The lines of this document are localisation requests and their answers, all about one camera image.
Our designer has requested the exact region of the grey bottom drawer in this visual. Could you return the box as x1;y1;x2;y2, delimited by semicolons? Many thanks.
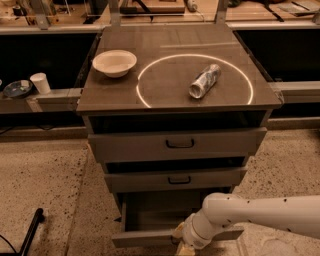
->
112;187;233;248

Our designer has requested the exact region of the grey drawer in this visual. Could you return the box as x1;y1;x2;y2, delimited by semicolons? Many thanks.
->
112;187;233;248
89;128;267;163
105;157;246;193

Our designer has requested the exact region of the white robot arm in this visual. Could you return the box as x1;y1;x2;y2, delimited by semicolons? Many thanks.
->
172;193;320;256

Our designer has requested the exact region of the grey middle drawer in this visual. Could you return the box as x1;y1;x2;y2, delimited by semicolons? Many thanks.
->
105;157;246;193

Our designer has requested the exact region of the grey top drawer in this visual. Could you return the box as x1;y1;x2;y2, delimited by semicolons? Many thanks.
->
89;128;267;163

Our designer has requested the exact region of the grey drawer cabinet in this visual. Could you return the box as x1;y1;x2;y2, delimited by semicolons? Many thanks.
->
76;22;284;214

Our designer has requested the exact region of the black bar on floor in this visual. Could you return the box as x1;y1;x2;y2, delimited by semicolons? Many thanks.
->
18;208;45;256

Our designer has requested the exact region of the silver patterned can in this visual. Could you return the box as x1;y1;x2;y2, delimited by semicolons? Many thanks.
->
189;64;221;99

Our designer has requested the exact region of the white bowl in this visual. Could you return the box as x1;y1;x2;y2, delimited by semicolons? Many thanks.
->
92;50;137;78

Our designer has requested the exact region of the white paper cup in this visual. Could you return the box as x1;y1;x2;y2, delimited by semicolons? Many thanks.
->
30;73;51;94

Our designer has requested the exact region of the black cable on floor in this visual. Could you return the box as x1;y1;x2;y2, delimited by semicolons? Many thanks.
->
0;234;18;255

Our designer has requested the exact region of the grey side shelf rail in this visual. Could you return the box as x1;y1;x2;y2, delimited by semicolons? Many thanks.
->
0;88;82;114

